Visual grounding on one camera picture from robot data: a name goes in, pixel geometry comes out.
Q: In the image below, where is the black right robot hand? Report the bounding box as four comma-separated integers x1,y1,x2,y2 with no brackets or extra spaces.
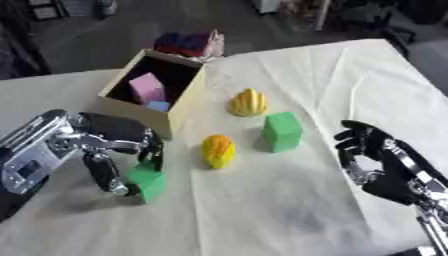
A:
332,119,448,206

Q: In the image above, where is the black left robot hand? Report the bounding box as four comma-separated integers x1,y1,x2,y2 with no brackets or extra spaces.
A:
61,112,167,197

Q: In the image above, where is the small green block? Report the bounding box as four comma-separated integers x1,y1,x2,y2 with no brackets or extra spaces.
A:
124,160,168,205

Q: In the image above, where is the tan cardboard box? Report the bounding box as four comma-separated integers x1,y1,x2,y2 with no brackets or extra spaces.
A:
96,48,210,141

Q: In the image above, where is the light blue block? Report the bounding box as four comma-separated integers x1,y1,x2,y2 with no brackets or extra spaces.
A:
145,100,172,113

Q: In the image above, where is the pink block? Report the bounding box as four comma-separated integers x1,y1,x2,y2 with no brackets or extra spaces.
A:
127,72,168,106

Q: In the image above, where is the yellow orange toy fruit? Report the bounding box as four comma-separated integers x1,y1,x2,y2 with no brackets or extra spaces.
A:
199,134,238,170

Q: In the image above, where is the tall green block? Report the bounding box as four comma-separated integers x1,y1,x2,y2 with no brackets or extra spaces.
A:
259,111,305,154

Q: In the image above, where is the red and blue bag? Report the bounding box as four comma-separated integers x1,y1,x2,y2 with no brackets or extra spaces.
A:
152,29,226,61

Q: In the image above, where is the yellow ridged toy fruit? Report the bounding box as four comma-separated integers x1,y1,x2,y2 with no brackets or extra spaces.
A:
227,87,270,118

